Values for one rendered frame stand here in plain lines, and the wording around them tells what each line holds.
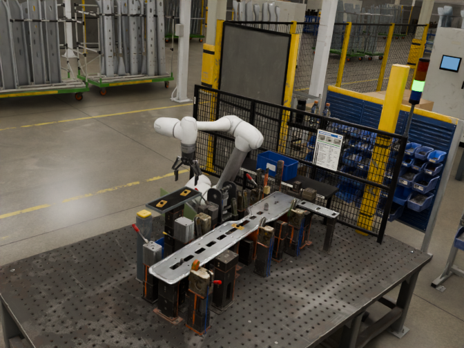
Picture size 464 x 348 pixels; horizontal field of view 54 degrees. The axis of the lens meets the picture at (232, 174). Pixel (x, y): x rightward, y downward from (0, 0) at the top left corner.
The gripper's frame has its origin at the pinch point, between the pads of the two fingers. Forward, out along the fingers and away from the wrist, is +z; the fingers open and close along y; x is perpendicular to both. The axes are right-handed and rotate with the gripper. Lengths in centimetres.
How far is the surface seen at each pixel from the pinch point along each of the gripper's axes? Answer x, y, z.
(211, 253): -33, 34, 24
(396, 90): 92, 111, -60
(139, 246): -38.5, -9.4, 30.0
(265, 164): 91, 26, 14
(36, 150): 229, -345, 124
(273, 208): 41, 49, 24
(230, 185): 21.6, 22.1, 5.9
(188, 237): -27.2, 16.2, 22.1
